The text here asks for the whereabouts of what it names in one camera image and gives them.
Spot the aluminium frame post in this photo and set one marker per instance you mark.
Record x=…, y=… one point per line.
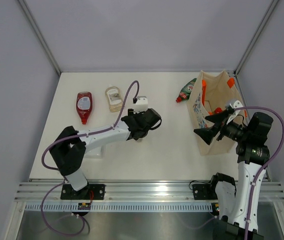
x=39, y=36
x=258, y=32

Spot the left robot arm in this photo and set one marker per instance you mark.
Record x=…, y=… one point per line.
x=69, y=149

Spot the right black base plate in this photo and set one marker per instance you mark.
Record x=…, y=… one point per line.
x=204, y=191

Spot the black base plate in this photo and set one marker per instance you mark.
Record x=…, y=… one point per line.
x=90, y=192
x=204, y=191

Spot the left aluminium frame post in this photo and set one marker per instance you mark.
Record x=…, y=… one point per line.
x=39, y=36

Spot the right aluminium frame post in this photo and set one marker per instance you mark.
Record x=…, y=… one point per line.
x=258, y=32

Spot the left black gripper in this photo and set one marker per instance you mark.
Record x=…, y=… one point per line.
x=131, y=113

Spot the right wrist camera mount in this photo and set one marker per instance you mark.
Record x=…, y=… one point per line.
x=233, y=107

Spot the white slotted cable duct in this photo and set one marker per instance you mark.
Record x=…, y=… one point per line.
x=116, y=207

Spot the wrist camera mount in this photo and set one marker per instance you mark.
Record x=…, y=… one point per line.
x=233, y=107
x=140, y=104

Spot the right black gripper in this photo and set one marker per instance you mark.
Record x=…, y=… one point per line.
x=208, y=134

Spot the yellow dish soap red cap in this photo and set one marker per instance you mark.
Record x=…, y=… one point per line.
x=216, y=111

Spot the canvas bag orange handles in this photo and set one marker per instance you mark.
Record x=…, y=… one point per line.
x=209, y=93

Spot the red ketchup bottle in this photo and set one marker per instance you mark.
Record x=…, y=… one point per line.
x=84, y=105

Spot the aluminium mounting rail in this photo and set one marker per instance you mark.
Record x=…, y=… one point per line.
x=116, y=191

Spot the green Fairy dish soap bottle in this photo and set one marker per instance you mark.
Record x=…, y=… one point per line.
x=186, y=91

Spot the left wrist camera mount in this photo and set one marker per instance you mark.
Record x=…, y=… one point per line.
x=140, y=104

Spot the clear Malory soap bottle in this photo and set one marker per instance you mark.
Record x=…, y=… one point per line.
x=114, y=98

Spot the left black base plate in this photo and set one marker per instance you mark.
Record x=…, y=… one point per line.
x=90, y=192

